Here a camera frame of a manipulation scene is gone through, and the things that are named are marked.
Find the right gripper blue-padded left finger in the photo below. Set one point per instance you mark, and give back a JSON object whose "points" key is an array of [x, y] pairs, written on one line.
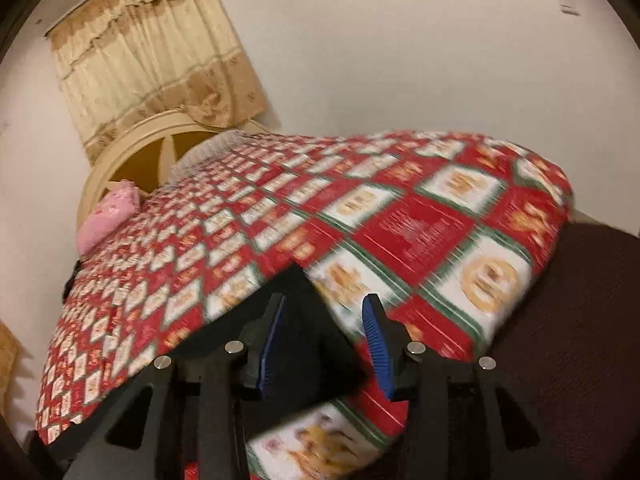
{"points": [[259, 337]]}

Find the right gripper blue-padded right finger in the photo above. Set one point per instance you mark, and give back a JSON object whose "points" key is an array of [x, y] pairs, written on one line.
{"points": [[387, 341]]}

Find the black pants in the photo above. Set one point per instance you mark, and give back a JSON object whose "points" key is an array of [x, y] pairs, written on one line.
{"points": [[316, 362]]}

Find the red teddy bear patchwork bedspread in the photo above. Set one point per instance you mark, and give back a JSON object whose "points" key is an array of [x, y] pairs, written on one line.
{"points": [[448, 229]]}

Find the grey striped pillow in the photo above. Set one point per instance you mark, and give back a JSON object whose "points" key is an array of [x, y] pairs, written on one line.
{"points": [[216, 146]]}

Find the pink pillow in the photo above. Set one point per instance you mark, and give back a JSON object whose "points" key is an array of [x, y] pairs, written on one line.
{"points": [[115, 208]]}

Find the cream wooden headboard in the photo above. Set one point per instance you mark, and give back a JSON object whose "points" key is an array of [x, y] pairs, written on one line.
{"points": [[144, 155]]}

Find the beige floral side curtain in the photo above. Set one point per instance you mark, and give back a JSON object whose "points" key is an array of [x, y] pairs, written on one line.
{"points": [[9, 348]]}

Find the beige floral window curtain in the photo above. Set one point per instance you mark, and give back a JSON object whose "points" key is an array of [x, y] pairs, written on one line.
{"points": [[122, 61]]}

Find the white wall switch plate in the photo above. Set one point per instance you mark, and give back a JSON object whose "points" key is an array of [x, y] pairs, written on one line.
{"points": [[568, 7]]}

